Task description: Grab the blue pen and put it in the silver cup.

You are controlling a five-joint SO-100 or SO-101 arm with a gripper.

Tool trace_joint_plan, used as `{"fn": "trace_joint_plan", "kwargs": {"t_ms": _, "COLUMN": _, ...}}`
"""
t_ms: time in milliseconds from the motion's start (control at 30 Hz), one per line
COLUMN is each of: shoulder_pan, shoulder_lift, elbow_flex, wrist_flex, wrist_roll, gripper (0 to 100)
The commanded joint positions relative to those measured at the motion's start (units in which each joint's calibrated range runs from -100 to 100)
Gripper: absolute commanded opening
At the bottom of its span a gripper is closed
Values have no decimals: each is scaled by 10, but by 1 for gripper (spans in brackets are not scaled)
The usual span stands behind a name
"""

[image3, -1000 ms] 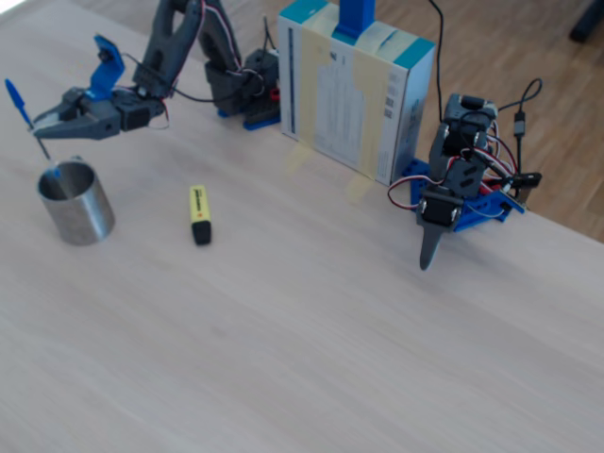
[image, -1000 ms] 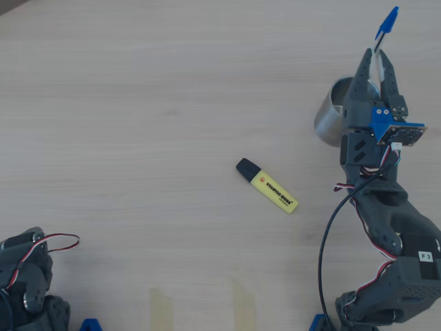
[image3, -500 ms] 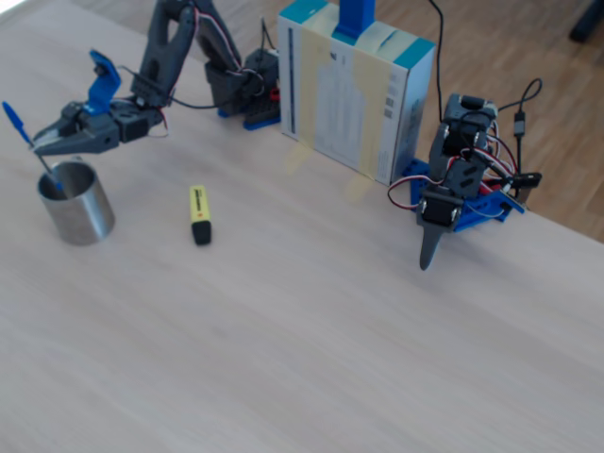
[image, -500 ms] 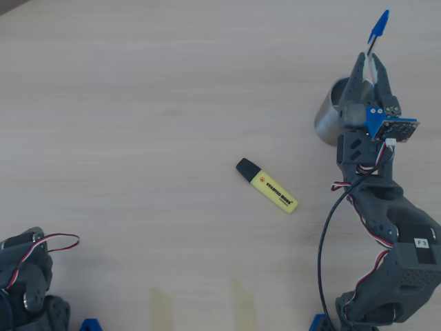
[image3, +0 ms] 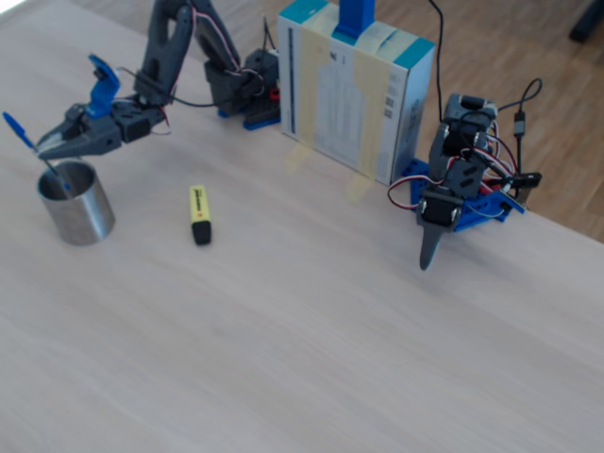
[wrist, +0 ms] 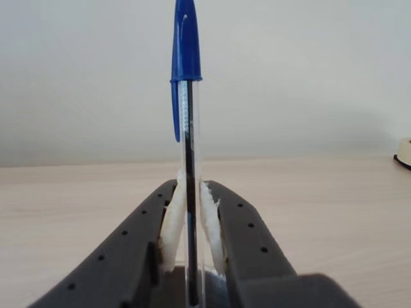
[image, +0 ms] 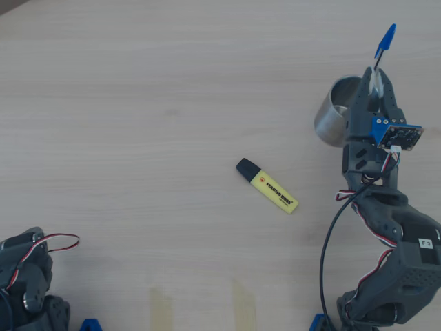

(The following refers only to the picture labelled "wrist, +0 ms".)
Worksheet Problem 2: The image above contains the blue capped ballpoint pen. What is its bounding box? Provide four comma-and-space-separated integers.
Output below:
168, 0, 206, 306

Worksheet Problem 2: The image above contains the grey gripper finger with white pad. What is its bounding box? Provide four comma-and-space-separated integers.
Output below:
199, 180, 359, 308
28, 169, 188, 308

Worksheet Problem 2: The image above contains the cream object with black base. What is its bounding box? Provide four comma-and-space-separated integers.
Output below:
393, 137, 411, 171

